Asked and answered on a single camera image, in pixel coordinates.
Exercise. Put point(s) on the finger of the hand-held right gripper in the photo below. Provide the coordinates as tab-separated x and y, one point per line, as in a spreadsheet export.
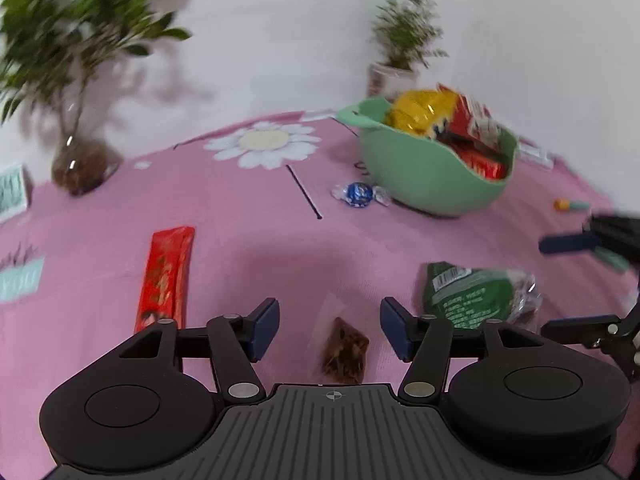
565	243
580	329

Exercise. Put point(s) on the green snack packet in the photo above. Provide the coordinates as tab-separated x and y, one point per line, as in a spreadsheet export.
470	295

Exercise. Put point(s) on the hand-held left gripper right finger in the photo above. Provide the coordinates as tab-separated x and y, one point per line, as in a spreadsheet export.
394	330

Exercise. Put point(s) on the yellow snack bag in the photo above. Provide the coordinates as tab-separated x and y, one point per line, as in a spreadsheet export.
417	110

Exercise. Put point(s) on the long red snack packet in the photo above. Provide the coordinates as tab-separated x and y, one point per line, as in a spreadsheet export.
165	275

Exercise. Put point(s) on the blue foil candy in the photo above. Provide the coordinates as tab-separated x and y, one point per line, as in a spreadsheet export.
359	195

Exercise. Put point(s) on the orange green small marker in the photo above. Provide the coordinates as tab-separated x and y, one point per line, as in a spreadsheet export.
572	205

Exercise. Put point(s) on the green plastic bowl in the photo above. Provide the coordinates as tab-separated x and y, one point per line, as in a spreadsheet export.
425	175

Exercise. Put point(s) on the red white snack packet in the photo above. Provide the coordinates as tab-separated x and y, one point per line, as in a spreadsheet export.
475	120

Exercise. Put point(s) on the red packet white characters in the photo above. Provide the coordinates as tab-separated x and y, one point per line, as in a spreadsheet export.
480	161

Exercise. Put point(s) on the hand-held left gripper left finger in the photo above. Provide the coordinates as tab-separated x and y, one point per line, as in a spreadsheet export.
265	330

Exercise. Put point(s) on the white folding stand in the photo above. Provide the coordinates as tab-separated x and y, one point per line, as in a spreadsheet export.
535	155

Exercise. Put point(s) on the leafy plant in glass vase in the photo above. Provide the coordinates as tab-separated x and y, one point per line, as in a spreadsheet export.
85	160

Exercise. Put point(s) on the clear packet brown snack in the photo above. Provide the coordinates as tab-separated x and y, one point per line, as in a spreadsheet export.
345	350

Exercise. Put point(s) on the small plant in white pot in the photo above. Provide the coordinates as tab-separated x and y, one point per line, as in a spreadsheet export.
400	35

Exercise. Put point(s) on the pink floral tablecloth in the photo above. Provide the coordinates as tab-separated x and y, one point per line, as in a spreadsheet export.
240	240

